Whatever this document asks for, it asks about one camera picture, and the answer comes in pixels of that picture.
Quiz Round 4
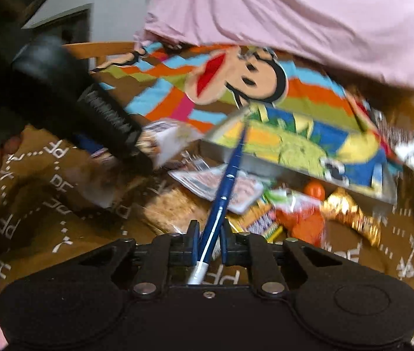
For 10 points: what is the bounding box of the blue white milk carton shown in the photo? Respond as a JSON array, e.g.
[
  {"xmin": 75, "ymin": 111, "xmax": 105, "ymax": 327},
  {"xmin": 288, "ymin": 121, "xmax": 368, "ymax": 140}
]
[{"xmin": 187, "ymin": 124, "xmax": 248, "ymax": 285}]

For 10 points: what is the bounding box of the clear cracker packet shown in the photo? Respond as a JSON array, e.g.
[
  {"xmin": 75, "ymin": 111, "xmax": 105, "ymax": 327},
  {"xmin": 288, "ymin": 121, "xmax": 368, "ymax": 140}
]
[{"xmin": 138, "ymin": 187, "xmax": 210, "ymax": 234}]

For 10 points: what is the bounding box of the white tofu snack packet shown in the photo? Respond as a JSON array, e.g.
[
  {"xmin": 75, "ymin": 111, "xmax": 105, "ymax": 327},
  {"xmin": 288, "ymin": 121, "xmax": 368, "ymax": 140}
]
[{"xmin": 169, "ymin": 165, "xmax": 274, "ymax": 215}]

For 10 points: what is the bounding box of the orange snack packet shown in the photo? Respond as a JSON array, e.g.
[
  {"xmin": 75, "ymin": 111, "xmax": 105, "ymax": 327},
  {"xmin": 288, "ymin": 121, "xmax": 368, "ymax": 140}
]
[{"xmin": 264, "ymin": 188, "xmax": 325, "ymax": 246}]

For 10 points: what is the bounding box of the gold foil snack packet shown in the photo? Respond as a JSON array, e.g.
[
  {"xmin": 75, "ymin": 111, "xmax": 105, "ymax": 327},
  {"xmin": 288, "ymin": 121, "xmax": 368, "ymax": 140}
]
[{"xmin": 320, "ymin": 188, "xmax": 382, "ymax": 247}]

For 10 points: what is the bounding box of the white nut mix snack packet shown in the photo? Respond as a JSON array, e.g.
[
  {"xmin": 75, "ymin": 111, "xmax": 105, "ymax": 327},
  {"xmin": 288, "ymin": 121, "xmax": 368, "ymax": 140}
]
[{"xmin": 136, "ymin": 118, "xmax": 204, "ymax": 169}]

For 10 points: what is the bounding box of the yellow purple candy packet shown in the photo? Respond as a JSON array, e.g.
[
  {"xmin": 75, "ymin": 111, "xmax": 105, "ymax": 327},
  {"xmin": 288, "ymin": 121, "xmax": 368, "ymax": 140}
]
[{"xmin": 227, "ymin": 204, "xmax": 283, "ymax": 243}]

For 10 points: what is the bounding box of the grey tray with cartoon print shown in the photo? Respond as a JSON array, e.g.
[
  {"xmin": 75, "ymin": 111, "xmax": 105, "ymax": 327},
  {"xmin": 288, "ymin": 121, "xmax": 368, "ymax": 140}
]
[{"xmin": 200, "ymin": 105, "xmax": 397, "ymax": 212}]

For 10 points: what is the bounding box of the colourful monkey cartoon blanket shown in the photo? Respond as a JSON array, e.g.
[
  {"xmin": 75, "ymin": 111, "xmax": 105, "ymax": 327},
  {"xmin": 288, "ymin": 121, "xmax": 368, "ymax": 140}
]
[{"xmin": 91, "ymin": 41, "xmax": 373, "ymax": 137}]

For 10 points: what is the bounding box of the pink bed sheet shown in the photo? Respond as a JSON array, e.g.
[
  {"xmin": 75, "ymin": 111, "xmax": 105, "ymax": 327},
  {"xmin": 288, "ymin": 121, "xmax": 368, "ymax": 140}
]
[{"xmin": 136, "ymin": 0, "xmax": 414, "ymax": 89}]

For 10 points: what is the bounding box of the wooden bed frame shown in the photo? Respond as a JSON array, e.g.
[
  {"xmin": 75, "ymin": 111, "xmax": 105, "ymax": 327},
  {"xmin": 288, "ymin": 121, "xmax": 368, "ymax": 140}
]
[{"xmin": 64, "ymin": 41, "xmax": 135, "ymax": 66}]

